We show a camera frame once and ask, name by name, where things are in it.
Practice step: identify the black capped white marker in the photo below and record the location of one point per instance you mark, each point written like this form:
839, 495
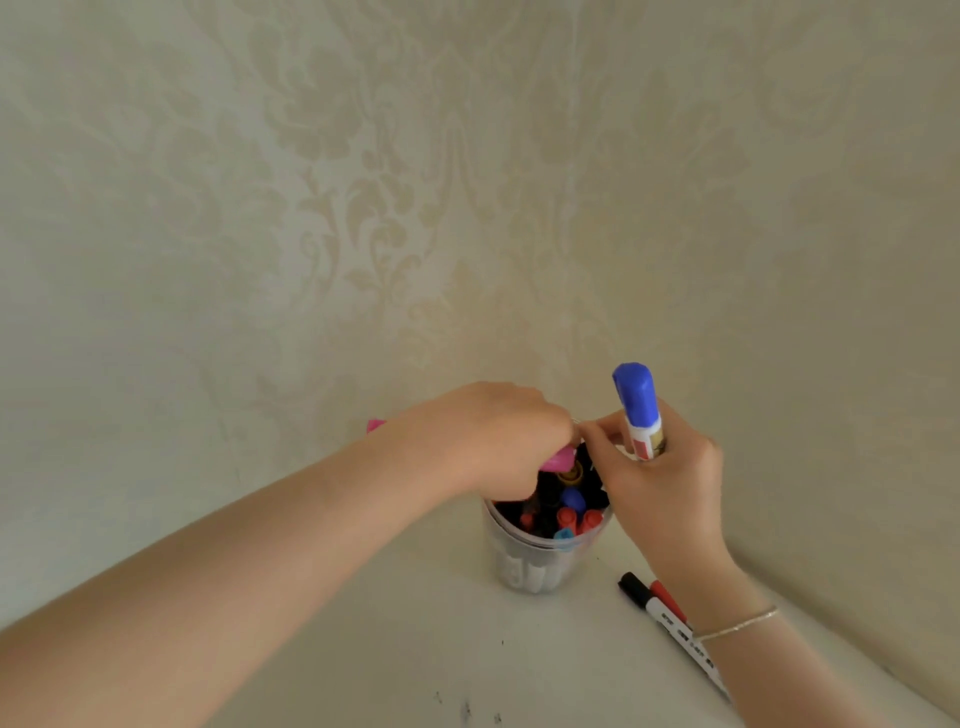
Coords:
660, 611

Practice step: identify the person's left hand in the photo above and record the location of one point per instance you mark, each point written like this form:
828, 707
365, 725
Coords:
480, 435

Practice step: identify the blue capped white marker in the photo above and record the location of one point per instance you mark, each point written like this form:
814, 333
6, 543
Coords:
636, 397

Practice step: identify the red capped white marker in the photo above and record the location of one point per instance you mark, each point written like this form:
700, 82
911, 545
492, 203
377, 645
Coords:
666, 595

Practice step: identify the person's right hand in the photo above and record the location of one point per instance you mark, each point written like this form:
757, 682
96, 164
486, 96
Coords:
667, 502

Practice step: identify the person's left forearm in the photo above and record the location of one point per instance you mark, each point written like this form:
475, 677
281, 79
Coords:
225, 592

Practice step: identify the clear plastic cup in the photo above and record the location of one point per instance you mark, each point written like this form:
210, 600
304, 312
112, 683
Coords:
529, 562

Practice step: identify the bunch of markers in cup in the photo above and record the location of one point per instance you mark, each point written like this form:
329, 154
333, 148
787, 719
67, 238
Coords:
570, 514

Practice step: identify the person's left fingers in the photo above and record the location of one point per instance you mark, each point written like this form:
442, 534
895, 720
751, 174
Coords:
553, 429

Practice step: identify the person's right fingers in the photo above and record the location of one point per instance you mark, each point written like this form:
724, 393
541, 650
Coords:
604, 433

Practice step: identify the person's right forearm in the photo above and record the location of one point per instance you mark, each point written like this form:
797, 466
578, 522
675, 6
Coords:
780, 660

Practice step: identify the pink marker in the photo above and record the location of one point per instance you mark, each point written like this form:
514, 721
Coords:
559, 457

